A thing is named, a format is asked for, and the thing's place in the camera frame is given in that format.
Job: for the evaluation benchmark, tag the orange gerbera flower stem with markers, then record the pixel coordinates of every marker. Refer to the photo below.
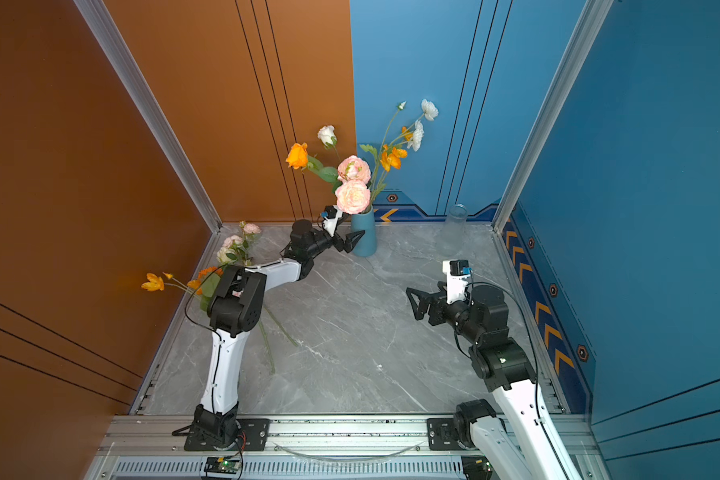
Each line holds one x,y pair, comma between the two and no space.
204,286

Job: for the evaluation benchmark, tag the white ranunculus flower stem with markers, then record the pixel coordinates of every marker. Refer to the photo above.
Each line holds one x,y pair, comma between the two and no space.
428,113

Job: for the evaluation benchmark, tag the right green circuit board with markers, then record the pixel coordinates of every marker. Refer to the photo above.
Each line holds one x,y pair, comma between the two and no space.
476,468

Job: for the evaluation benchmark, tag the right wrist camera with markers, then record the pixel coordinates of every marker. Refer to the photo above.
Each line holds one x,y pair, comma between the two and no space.
458,278

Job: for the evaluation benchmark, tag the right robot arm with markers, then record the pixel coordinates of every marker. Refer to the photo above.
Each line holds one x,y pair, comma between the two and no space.
523,443

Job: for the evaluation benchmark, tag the left green circuit board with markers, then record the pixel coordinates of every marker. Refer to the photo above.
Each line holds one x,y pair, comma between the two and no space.
223,467

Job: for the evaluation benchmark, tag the aluminium front rail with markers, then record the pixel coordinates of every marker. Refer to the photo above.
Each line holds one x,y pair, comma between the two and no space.
334,446

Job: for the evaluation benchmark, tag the orange poppy flower stem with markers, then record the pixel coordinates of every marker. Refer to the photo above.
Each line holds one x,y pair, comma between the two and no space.
390,156

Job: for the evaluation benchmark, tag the yellow poppy flower stem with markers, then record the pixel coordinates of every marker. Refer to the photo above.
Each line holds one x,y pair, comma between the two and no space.
159,282

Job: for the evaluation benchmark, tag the green circuit board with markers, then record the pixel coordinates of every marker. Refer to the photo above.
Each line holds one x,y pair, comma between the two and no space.
476,468
223,467

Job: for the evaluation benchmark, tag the left aluminium corner post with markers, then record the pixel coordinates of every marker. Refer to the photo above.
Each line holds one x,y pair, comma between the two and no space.
102,25

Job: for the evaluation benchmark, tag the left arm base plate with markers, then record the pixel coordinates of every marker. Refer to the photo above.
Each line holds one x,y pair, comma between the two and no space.
249,434

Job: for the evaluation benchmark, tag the clear glass vase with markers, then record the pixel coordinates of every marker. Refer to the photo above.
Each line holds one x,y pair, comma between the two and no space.
451,236

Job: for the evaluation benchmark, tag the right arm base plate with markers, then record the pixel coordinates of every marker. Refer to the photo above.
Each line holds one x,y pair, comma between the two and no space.
442,434

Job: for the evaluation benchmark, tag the small pink rose spray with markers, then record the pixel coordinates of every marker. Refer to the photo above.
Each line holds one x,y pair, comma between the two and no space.
236,249

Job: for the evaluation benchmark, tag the teal ceramic vase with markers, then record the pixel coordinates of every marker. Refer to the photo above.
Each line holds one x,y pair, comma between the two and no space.
364,222

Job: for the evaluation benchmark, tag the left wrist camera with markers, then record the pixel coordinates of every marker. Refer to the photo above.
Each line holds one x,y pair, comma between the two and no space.
331,218

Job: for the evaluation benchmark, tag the aluminium corner post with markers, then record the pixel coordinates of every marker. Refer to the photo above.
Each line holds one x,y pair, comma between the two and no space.
102,25
577,50

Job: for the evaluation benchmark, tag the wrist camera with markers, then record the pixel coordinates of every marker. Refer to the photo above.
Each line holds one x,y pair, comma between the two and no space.
458,278
331,218

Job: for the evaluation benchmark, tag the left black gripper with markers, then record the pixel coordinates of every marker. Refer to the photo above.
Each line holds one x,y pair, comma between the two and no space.
345,244

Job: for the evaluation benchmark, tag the right aluminium corner post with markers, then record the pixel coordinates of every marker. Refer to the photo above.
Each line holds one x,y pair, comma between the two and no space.
577,50

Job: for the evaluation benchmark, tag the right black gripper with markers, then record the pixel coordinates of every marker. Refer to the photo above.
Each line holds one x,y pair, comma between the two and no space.
438,301

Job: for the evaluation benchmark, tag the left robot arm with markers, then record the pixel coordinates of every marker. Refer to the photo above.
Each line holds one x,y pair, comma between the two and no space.
234,309

